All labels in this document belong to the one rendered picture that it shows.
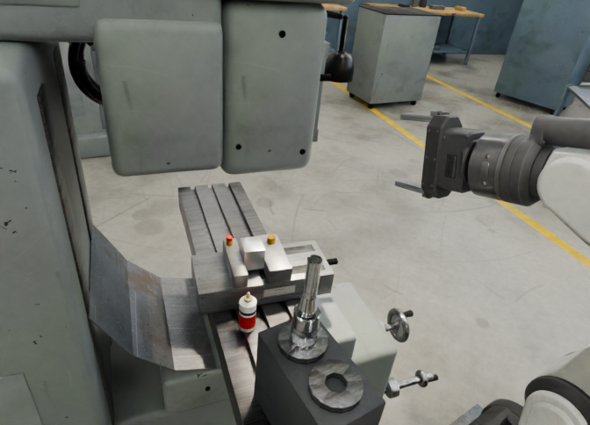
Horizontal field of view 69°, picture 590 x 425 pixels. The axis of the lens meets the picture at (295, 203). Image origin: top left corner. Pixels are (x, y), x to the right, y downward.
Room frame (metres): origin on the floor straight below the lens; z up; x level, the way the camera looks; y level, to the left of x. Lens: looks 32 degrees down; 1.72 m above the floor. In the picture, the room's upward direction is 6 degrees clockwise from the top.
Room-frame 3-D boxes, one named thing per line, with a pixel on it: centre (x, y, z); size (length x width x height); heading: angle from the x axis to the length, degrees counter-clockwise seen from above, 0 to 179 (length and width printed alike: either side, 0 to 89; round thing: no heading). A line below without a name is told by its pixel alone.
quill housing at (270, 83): (0.85, 0.10, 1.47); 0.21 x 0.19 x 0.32; 24
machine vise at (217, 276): (0.87, 0.07, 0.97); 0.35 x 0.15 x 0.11; 111
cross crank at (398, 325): (1.05, -0.37, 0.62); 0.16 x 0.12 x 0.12; 114
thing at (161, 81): (0.77, 0.27, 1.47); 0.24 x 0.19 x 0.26; 24
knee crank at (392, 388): (0.93, -0.45, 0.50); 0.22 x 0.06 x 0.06; 114
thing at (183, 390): (0.85, 0.09, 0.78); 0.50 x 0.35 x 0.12; 114
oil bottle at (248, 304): (0.72, 0.08, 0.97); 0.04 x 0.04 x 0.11
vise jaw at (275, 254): (0.88, 0.04, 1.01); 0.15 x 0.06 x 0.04; 21
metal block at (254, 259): (0.86, 0.10, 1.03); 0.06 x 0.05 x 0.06; 21
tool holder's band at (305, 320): (0.52, -0.04, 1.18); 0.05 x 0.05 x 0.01
